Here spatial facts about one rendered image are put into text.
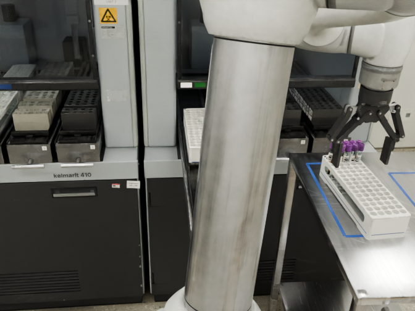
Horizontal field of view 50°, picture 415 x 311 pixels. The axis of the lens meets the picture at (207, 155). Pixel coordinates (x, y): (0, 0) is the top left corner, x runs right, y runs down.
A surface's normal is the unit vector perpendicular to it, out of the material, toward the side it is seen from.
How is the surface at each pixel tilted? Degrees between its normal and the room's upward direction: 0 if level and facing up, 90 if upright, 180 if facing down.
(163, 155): 0
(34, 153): 90
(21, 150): 90
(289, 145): 90
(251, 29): 105
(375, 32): 87
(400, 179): 0
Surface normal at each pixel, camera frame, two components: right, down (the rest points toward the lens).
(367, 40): -0.43, 0.47
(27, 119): 0.12, 0.49
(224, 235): -0.19, 0.26
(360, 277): 0.03, -0.87
